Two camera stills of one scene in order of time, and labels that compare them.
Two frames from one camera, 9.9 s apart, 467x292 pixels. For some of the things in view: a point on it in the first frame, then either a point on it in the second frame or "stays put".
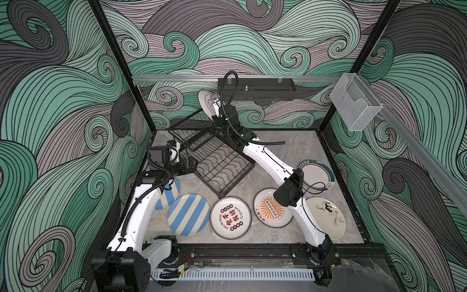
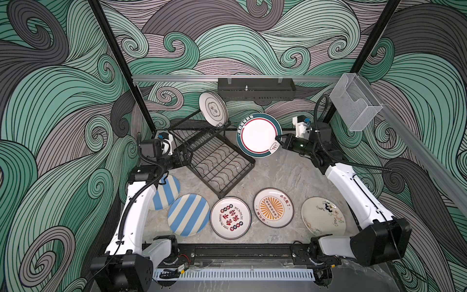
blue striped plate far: x=168 y=196 stays put
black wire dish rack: x=219 y=164 stays put
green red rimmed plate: x=317 y=176 -> x=256 y=134
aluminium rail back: x=175 y=78 stays put
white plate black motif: x=205 y=103 stays put
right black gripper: x=219 y=123 -> x=289 y=140
